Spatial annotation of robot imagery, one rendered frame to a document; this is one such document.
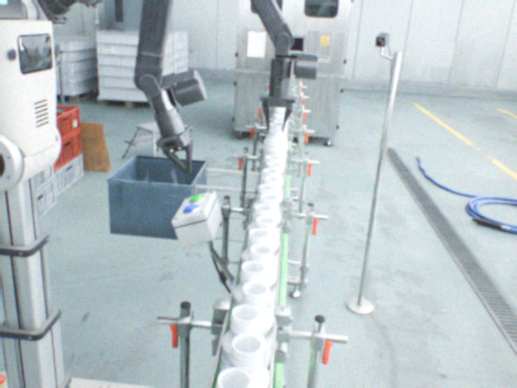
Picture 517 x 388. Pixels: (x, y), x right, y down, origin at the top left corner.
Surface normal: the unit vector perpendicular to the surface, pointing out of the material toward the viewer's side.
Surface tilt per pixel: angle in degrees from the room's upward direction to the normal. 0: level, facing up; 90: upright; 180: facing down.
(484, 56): 90
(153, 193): 90
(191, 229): 90
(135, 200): 90
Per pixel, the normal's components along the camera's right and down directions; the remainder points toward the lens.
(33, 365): -0.09, 0.30
